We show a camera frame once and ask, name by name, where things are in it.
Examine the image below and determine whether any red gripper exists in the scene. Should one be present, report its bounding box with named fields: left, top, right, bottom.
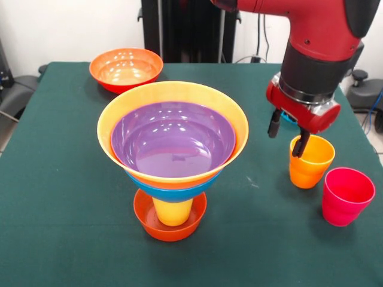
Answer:
left=265, top=73, right=342, bottom=158

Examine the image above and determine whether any orange cup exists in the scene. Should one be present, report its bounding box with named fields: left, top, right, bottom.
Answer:
left=288, top=134, right=336, bottom=190

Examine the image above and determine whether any purple bowl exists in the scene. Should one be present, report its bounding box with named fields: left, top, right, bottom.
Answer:
left=110, top=101, right=237, bottom=179

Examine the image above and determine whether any large orange bowl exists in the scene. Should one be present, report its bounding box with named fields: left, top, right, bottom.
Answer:
left=97, top=81, right=250, bottom=190

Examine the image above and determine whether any large blue bowl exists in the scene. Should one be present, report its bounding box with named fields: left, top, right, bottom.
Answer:
left=124, top=170, right=224, bottom=203

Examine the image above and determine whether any yellow cup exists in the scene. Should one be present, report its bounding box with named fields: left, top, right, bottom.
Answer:
left=152, top=197, right=194, bottom=227

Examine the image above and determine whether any small red bowl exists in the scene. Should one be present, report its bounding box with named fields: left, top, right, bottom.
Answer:
left=133, top=188, right=208, bottom=242

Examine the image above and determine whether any black computer tower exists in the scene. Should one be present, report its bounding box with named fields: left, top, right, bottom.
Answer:
left=0, top=38, right=14, bottom=89

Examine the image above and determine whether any small blue bowl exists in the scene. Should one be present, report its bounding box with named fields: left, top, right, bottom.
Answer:
left=281, top=111, right=299, bottom=124

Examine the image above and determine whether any pink cup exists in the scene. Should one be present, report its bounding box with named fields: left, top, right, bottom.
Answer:
left=321, top=167, right=376, bottom=228

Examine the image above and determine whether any grey black floor base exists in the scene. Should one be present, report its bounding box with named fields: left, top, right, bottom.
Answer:
left=341, top=69, right=383, bottom=134
left=0, top=64, right=48, bottom=120

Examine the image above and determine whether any dark green tablecloth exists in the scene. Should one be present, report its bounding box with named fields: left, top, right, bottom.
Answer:
left=0, top=61, right=383, bottom=287

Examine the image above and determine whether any large red bowl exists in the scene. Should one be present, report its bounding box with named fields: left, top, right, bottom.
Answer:
left=89, top=47, right=164, bottom=94

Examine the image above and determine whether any blue cable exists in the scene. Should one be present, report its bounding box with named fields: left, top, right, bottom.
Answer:
left=361, top=89, right=383, bottom=132

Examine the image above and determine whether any black wall cable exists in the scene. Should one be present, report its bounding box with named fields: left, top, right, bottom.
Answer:
left=233, top=13, right=272, bottom=64

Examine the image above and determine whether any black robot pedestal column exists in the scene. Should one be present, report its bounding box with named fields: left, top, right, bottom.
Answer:
left=137, top=0, right=242, bottom=63

